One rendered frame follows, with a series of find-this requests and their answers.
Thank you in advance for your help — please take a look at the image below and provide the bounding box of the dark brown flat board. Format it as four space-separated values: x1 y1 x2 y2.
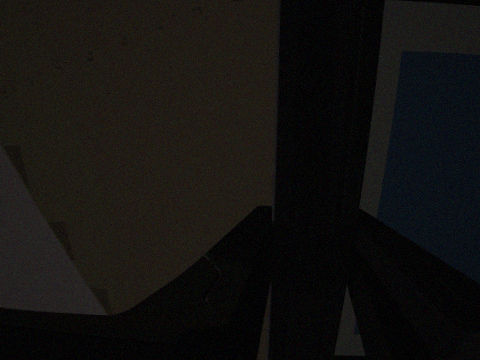
0 0 277 316

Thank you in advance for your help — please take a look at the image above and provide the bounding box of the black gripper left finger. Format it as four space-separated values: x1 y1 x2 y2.
0 205 272 360

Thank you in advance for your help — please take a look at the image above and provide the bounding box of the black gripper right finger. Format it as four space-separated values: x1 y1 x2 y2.
347 209 480 360

